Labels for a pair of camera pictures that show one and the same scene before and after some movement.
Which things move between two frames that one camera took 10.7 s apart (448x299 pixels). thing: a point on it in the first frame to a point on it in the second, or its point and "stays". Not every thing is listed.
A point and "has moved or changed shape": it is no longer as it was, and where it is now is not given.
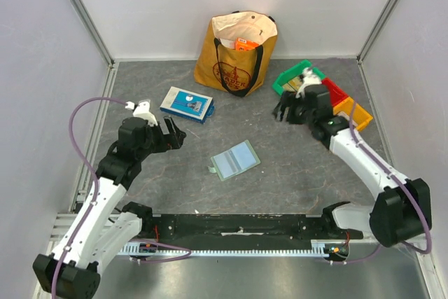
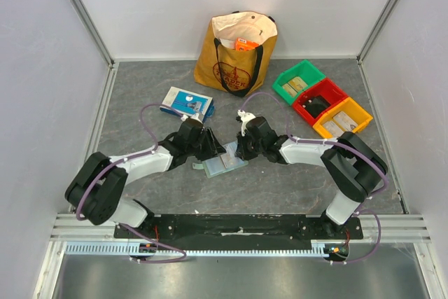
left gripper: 173,140 to 213,147
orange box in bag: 243,45 stays
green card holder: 234,160 has moved or changed shape
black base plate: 245,227 stays
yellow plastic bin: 361,117 stays
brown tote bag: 219,66 stays
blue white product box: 188,104 stays
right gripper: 298,110 to 243,146
